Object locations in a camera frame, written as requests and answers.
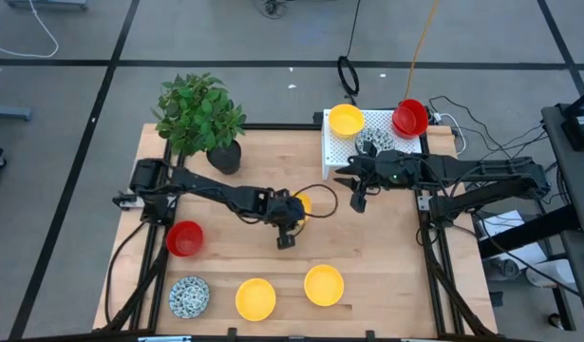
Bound blue white patterned mini bowl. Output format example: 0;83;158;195
355;126;396;156
168;275;211;320

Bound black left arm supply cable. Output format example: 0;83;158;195
104;218;150;329

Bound grey metal furniture foot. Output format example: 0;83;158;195
0;104;34;123

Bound black left wrist camera cable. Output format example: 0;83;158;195
294;183;339;220

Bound white power cable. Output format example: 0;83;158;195
431;111;467;157

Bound green potted plant black pot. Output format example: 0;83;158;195
151;71;248;176

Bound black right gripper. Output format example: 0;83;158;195
333;150;416;189

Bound grey desk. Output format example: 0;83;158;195
540;103;584;237

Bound black coiled floor cable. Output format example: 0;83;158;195
336;0;363;108

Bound white plastic bag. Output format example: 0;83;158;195
525;258;578;289

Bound white perforated metal shelf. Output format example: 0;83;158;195
321;108;426;181

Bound white paper sheet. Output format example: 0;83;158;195
480;210;550;273

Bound black cable bundle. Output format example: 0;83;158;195
258;0;289;20

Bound yellow mini bowl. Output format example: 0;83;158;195
328;104;367;140
235;277;277;322
303;263;346;308
292;191;313;225

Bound grey metal furniture base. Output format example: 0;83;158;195
4;0;89;11

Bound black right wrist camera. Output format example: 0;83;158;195
349;188;369;214

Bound black aluminium table frame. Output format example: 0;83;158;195
94;111;499;342

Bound thin black cables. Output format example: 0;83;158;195
427;94;550;165

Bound silver metal plate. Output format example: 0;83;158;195
137;334;193;342

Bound white floor cable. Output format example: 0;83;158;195
0;0;60;60

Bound black desk beam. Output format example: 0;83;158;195
478;203;582;260

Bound black monitor device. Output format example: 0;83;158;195
559;86;584;153

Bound yellow floor cable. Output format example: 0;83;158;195
403;0;441;105

